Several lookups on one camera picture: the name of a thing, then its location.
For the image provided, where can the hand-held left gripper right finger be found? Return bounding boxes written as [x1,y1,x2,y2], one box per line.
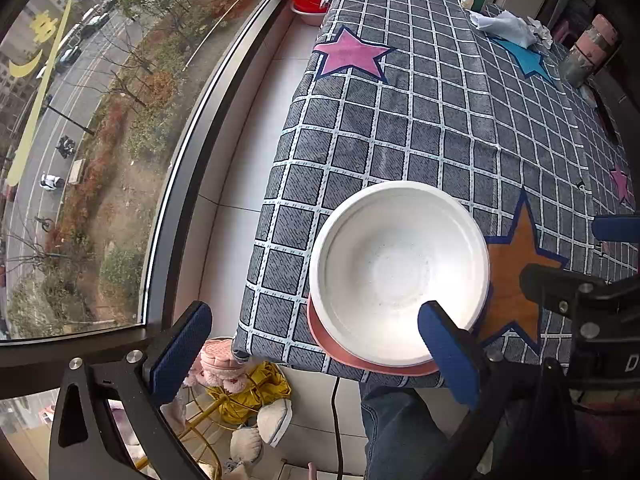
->
[417,301,551,480]

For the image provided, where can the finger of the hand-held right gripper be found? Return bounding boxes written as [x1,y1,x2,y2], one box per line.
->
[592,215,640,242]
[520,263,640,332]

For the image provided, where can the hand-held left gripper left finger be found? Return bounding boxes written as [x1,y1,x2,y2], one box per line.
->
[47,301,214,480]

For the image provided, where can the pink square plate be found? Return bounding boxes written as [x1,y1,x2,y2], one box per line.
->
[306,294,442,379]

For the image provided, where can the person's leg in jeans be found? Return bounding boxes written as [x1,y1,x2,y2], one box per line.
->
[359,384,482,480]

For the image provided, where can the pink lidded jar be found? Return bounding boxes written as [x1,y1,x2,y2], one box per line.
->
[559,14,622,89]

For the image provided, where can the grey checked star blanket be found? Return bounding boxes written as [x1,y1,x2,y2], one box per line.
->
[234,0,640,390]

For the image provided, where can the crumpled white tissue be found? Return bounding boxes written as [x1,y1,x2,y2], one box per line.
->
[525,16,554,49]

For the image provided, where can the pale blue cloth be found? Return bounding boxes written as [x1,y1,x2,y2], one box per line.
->
[467,9,540,52]

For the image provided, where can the white basin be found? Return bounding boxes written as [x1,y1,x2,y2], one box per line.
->
[291,5,327,28]

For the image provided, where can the yellow wire basket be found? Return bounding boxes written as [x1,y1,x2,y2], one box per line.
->
[172,360,293,480]

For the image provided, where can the black cable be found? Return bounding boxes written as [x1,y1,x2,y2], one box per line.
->
[329,376,349,480]

